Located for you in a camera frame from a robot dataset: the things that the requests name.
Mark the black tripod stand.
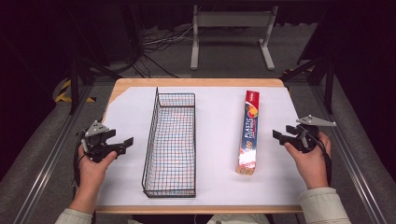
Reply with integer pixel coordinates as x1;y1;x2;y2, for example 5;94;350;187
61;0;144;116
280;6;340;115

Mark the black wire basket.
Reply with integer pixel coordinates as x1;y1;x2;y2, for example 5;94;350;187
141;87;197;199

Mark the plastic wrap box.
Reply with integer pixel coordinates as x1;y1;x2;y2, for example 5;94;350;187
234;90;262;176

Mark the yellow black hazard tape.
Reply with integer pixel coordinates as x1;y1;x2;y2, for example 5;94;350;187
54;78;97;104

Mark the bundle of floor cables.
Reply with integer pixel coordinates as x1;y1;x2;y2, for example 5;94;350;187
132;24;194;79

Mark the person's left hand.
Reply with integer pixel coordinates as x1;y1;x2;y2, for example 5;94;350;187
77;144;119;191

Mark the aluminium rail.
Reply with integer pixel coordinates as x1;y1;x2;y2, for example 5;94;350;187
11;84;94;224
311;84;389;224

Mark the grey metal stand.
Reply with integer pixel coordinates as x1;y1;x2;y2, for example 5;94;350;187
190;5;279;71

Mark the right hand-held gripper cable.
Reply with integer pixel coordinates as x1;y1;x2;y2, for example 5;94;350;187
306;125;333;188

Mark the left hand-held gripper cable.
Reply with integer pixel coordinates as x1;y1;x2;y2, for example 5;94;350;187
72;130;88;189

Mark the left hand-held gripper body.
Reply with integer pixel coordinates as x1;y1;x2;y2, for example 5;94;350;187
80;120;119;163

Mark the hand-held gripper cable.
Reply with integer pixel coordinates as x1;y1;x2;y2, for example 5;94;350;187
306;125;333;188
72;130;88;189

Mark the person's right hand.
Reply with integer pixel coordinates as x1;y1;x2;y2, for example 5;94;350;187
283;132;332;190

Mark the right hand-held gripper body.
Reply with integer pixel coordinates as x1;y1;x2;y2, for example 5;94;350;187
291;114;337;154

